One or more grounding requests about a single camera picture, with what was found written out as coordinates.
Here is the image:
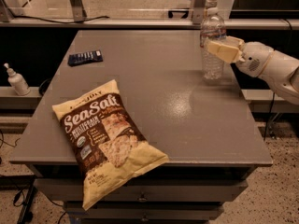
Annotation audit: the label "grey metal post left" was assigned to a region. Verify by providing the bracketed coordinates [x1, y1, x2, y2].
[69, 0, 87, 22]

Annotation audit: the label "grey metal post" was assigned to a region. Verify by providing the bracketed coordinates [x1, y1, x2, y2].
[69, 0, 87, 22]
[191, 0, 206, 25]

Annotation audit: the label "dark blue snack bar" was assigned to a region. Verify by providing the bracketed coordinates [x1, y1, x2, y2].
[67, 50, 103, 66]

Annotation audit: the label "white pump dispenser bottle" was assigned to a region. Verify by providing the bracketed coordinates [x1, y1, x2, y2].
[4, 63, 30, 96]

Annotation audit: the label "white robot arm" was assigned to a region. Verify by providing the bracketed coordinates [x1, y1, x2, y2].
[204, 36, 299, 105]

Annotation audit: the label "grey metal post right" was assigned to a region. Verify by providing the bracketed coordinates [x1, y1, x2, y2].
[191, 0, 206, 25]

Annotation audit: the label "black cable on shelf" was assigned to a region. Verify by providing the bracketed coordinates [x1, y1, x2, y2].
[8, 14, 110, 24]

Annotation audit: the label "black floor cables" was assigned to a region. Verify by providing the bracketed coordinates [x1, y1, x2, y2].
[0, 129, 68, 224]

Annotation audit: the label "clear plastic water bottle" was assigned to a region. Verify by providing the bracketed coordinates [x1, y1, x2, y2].
[200, 7, 226, 83]

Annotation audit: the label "grey drawer cabinet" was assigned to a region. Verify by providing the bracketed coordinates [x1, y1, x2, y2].
[11, 30, 272, 224]

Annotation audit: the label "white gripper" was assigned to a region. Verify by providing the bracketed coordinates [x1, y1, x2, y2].
[206, 35, 274, 77]

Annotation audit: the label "sea salt chips bag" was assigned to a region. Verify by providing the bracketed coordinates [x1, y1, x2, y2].
[52, 80, 169, 210]

